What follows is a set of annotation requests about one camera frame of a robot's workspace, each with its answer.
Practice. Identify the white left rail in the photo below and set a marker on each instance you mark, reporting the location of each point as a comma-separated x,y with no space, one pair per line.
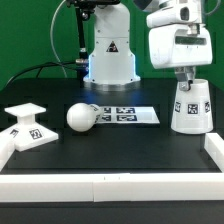
6,149

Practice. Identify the white lamp base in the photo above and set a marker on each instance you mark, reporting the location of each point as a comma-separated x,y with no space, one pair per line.
27,133

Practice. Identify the white lamp bulb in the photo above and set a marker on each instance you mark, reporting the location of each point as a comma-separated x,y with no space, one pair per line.
81,117

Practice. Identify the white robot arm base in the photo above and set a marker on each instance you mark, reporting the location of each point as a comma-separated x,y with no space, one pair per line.
112,64

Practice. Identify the white right rail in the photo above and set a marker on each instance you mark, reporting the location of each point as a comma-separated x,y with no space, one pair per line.
214,145

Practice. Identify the white marker sheet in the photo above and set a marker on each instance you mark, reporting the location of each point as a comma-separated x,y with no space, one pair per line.
129,115

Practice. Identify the white rail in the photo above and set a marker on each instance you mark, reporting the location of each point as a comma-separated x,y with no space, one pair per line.
6,149
214,145
111,187

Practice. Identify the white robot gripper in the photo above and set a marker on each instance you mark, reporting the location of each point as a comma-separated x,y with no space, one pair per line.
176,39

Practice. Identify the white front rail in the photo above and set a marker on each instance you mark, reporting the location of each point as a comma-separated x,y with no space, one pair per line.
111,187

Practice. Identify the white lamp shade cone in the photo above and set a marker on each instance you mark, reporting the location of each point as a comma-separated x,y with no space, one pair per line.
192,112

